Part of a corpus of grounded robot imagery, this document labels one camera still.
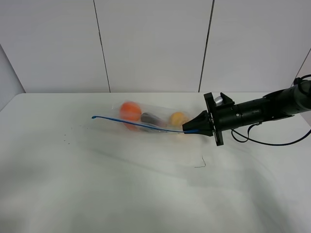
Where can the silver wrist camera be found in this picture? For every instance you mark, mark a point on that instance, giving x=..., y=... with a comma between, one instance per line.
x=218, y=101

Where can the yellow toy pear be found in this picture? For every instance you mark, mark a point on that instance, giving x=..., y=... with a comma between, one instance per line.
x=177, y=119

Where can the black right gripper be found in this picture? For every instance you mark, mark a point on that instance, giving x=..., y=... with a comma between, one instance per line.
x=219, y=118

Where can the orange toy fruit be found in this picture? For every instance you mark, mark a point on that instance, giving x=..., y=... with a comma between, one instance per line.
x=131, y=111

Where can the clear zip file bag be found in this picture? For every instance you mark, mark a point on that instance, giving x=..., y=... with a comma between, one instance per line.
x=112, y=114

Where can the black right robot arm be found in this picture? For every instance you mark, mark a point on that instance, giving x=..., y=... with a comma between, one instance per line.
x=276, y=105

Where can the dark purple toy eggplant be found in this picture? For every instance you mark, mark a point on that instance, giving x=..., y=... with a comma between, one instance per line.
x=151, y=119

